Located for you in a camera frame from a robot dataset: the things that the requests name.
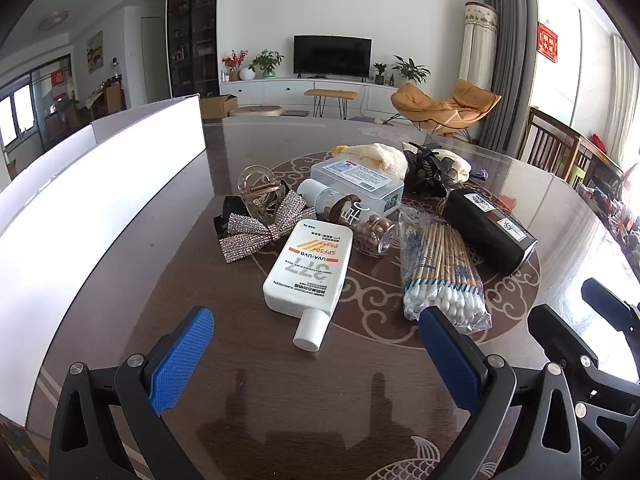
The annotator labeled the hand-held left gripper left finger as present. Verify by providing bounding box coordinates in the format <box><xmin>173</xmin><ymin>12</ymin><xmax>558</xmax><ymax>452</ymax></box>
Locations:
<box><xmin>48</xmin><ymin>306</ymin><xmax>216</xmax><ymax>480</ymax></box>

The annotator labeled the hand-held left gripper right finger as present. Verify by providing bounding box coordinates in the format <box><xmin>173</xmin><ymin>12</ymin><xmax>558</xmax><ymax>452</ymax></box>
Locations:
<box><xmin>417</xmin><ymin>305</ymin><xmax>583</xmax><ymax>480</ymax></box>

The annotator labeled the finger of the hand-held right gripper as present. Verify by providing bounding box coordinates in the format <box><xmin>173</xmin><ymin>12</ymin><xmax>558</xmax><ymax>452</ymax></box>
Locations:
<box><xmin>581</xmin><ymin>277</ymin><xmax>640</xmax><ymax>361</ymax></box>
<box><xmin>527</xmin><ymin>304</ymin><xmax>601</xmax><ymax>386</ymax></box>

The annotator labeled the pack of cotton swabs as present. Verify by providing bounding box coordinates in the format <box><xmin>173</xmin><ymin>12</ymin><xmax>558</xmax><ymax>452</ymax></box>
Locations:
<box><xmin>397</xmin><ymin>207</ymin><xmax>493</xmax><ymax>336</ymax></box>

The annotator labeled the black box with white labels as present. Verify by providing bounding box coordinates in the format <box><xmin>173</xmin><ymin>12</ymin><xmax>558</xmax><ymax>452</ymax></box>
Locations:
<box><xmin>442</xmin><ymin>187</ymin><xmax>540</xmax><ymax>277</ymax></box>

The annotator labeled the rhinestone bow hair clip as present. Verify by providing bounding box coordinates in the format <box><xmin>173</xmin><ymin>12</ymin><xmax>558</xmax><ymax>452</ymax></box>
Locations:
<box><xmin>213</xmin><ymin>191</ymin><xmax>318</xmax><ymax>264</ymax></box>

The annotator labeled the clear jar of brown beads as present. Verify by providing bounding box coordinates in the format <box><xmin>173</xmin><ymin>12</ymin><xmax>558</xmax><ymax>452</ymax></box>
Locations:
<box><xmin>350</xmin><ymin>211</ymin><xmax>401</xmax><ymax>258</ymax></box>

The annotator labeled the white sunscreen bottle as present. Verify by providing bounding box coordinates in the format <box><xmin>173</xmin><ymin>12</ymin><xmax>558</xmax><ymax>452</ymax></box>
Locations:
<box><xmin>262</xmin><ymin>220</ymin><xmax>353</xmax><ymax>352</ymax></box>

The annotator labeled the clear hair claw clip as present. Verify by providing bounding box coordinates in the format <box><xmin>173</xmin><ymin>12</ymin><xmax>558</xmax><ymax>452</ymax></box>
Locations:
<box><xmin>237</xmin><ymin>165</ymin><xmax>288</xmax><ymax>223</ymax></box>

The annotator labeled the black mesh hair claw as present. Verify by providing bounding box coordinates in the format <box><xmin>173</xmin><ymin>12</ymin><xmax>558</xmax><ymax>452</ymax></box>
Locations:
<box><xmin>402</xmin><ymin>142</ymin><xmax>451</xmax><ymax>198</ymax></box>

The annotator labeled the clear plastic box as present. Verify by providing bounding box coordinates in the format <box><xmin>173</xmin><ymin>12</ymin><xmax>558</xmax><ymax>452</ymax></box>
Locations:
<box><xmin>310</xmin><ymin>156</ymin><xmax>405</xmax><ymax>217</ymax></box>

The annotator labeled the brown bottle with white cap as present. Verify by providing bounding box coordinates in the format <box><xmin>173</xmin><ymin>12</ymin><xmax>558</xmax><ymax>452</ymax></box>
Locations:
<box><xmin>297</xmin><ymin>178</ymin><xmax>371</xmax><ymax>228</ymax></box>

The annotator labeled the cluttered side table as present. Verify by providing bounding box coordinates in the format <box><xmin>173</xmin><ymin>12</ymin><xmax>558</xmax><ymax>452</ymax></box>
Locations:
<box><xmin>575</xmin><ymin>135</ymin><xmax>640</xmax><ymax>243</ymax></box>

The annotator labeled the wooden chair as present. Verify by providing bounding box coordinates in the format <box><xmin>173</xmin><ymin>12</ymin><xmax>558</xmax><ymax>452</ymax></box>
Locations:
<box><xmin>517</xmin><ymin>107</ymin><xmax>581</xmax><ymax>181</ymax></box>

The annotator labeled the cardboard box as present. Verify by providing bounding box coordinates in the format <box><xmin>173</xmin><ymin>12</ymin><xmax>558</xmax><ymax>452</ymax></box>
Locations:
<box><xmin>200</xmin><ymin>94</ymin><xmax>238</xmax><ymax>120</ymax></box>

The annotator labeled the orange lounge chair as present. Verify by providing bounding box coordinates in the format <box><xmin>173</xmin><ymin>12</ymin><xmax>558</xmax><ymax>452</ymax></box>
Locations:
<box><xmin>390</xmin><ymin>80</ymin><xmax>502</xmax><ymax>141</ymax></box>

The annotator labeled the grey curtain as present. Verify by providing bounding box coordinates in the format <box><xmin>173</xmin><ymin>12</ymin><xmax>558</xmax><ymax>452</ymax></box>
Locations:
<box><xmin>480</xmin><ymin>0</ymin><xmax>528</xmax><ymax>151</ymax></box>

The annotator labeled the beige round pouf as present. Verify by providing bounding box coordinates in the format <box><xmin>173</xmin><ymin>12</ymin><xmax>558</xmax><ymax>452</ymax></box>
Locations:
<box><xmin>231</xmin><ymin>105</ymin><xmax>284</xmax><ymax>119</ymax></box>

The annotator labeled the covered standing air conditioner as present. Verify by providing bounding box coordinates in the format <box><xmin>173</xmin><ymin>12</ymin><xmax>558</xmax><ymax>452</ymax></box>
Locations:
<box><xmin>462</xmin><ymin>1</ymin><xmax>500</xmax><ymax>91</ymax></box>

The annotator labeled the white tv cabinet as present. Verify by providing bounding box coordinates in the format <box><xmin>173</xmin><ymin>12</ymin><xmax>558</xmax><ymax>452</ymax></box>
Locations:
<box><xmin>220</xmin><ymin>77</ymin><xmax>401</xmax><ymax>113</ymax></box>

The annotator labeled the orange bench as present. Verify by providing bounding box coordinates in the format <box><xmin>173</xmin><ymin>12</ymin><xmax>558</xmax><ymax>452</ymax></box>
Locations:
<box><xmin>304</xmin><ymin>89</ymin><xmax>358</xmax><ymax>120</ymax></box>

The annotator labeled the large leafy potted plant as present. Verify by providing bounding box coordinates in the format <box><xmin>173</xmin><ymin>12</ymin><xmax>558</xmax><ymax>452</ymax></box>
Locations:
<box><xmin>391</xmin><ymin>55</ymin><xmax>431</xmax><ymax>85</ymax></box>

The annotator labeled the red flower arrangement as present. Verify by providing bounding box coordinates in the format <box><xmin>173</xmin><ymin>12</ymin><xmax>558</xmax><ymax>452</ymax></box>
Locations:
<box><xmin>222</xmin><ymin>50</ymin><xmax>249</xmax><ymax>82</ymax></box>

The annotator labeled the green potted plant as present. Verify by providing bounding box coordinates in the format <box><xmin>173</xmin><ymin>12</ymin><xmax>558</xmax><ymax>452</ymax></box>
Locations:
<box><xmin>248</xmin><ymin>49</ymin><xmax>285</xmax><ymax>79</ymax></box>

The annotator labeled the television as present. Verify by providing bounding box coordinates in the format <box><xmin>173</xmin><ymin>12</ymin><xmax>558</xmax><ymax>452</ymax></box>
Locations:
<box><xmin>293</xmin><ymin>35</ymin><xmax>373</xmax><ymax>77</ymax></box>

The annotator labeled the dark display cabinet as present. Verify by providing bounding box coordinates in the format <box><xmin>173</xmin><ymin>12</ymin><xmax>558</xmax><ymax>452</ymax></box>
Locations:
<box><xmin>166</xmin><ymin>0</ymin><xmax>219</xmax><ymax>98</ymax></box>

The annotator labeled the red wall hanging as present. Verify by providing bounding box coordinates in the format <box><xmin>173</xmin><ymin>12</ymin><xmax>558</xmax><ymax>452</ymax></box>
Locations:
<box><xmin>537</xmin><ymin>21</ymin><xmax>559</xmax><ymax>63</ymax></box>

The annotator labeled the framed wall picture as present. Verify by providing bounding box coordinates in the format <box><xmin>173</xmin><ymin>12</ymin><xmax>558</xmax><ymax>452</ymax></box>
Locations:
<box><xmin>86</xmin><ymin>30</ymin><xmax>104</xmax><ymax>73</ymax></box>

